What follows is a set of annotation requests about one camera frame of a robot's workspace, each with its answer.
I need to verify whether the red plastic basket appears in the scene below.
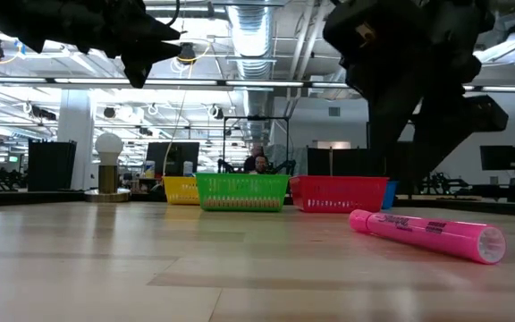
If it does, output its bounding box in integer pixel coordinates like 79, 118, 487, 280
289, 175, 391, 214

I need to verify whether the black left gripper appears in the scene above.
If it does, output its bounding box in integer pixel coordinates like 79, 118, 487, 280
38, 0, 182, 89

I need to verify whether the yellow plastic basket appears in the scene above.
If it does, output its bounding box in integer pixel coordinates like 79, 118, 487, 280
162, 175, 201, 206

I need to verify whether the black wall monitor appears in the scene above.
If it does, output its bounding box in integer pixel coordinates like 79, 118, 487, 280
479, 145, 515, 171

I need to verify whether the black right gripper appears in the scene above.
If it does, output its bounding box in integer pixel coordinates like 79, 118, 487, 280
345, 0, 510, 194

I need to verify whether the pink highlighter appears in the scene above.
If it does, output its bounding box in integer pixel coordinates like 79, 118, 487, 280
349, 208, 507, 266

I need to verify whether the white bulb table lamp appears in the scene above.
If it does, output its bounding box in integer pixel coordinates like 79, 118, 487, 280
82, 132, 132, 203

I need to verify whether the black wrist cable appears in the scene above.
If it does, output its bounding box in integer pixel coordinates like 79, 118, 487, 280
166, 0, 182, 27

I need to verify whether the silver ribbed air duct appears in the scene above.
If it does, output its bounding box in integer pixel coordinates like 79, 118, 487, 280
226, 4, 277, 148

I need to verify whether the green plastic basket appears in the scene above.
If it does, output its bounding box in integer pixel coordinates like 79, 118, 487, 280
195, 173, 291, 213

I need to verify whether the black metal gantry frame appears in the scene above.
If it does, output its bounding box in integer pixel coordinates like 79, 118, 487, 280
223, 115, 290, 175

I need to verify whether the black partition panel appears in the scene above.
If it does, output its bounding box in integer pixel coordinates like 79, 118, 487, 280
28, 140, 78, 192
306, 147, 370, 178

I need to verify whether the person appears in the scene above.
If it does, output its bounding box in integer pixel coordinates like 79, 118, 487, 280
250, 154, 271, 175
242, 145, 266, 174

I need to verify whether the long ceiling strip light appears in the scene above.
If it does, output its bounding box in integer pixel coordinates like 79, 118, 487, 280
0, 76, 306, 89
462, 83, 515, 93

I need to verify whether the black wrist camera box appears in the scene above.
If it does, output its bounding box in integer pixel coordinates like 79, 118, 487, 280
323, 3, 377, 57

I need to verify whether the blue plastic basket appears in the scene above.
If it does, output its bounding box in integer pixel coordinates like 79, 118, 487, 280
382, 180, 400, 210

